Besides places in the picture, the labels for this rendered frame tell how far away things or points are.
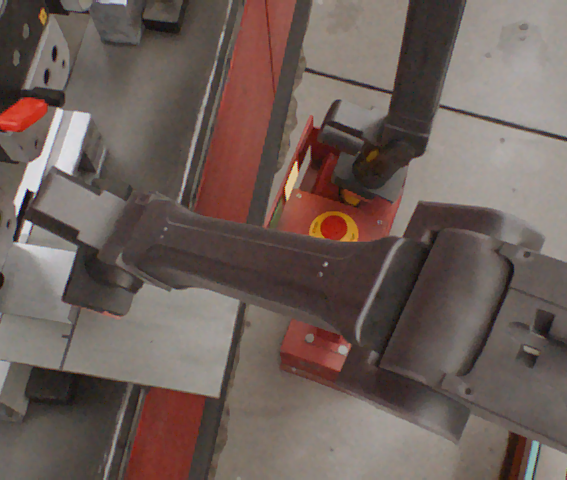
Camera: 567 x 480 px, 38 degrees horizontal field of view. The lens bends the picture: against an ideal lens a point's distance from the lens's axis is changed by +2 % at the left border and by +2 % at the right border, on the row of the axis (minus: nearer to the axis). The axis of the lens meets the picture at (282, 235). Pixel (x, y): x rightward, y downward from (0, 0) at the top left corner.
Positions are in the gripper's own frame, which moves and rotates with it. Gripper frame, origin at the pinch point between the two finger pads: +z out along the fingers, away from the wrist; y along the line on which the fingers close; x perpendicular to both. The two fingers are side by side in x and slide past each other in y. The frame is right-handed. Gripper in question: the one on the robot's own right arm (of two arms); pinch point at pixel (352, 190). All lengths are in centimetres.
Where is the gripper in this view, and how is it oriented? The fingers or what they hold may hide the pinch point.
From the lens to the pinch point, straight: 129.5
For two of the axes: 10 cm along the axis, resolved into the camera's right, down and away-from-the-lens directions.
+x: -3.5, 8.7, -3.4
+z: -2.1, 2.8, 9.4
